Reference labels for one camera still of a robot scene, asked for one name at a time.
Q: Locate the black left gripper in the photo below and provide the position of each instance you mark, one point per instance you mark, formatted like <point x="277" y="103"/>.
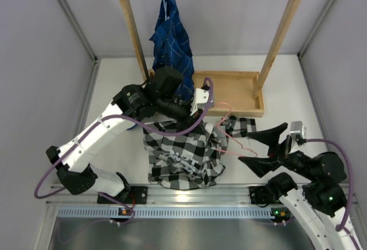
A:
<point x="188" y="121"/>

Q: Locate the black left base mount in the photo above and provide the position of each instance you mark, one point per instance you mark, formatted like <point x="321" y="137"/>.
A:
<point x="137" y="195"/>

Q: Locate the aluminium frame post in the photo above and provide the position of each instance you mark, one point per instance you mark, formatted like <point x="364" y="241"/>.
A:
<point x="327" y="7"/>
<point x="65" y="7"/>

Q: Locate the aluminium frame post left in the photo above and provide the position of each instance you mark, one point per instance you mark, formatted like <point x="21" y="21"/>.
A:
<point x="65" y="7"/>

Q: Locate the pink wire hanger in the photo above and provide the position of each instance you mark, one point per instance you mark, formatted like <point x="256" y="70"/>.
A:
<point x="218" y="125"/>

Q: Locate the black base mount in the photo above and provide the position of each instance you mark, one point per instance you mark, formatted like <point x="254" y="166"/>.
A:
<point x="263" y="196"/>
<point x="137" y="195"/>

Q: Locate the light blue hanger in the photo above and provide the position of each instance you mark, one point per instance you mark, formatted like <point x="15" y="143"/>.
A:
<point x="165" y="10"/>

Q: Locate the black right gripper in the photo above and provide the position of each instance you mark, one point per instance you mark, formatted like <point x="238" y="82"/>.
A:
<point x="279" y="152"/>

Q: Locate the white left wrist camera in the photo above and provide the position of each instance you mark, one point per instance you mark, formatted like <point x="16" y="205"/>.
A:
<point x="202" y="100"/>

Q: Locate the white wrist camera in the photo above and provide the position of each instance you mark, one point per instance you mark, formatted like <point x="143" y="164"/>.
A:
<point x="298" y="135"/>
<point x="202" y="100"/>

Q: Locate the blue plaid shirt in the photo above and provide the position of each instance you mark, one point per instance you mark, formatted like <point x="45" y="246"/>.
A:
<point x="172" y="48"/>

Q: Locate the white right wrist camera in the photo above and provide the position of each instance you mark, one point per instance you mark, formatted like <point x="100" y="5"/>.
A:
<point x="298" y="135"/>

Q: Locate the black white checkered shirt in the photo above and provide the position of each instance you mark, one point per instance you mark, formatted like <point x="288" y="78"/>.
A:
<point x="192" y="161"/>

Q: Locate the aluminium mounting rail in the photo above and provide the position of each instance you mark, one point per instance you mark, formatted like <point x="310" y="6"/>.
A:
<point x="237" y="194"/>

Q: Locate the slotted cable duct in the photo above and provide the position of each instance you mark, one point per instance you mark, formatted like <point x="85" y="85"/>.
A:
<point x="253" y="212"/>

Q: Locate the aluminium frame post right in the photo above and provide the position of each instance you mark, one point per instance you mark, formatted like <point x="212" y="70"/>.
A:
<point x="327" y="7"/>

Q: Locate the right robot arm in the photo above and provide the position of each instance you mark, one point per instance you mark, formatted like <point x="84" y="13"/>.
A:
<point x="321" y="207"/>

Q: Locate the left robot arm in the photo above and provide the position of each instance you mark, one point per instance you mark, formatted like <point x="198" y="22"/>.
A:
<point x="130" y="106"/>

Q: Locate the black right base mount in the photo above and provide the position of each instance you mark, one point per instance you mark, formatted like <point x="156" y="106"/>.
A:
<point x="263" y="196"/>

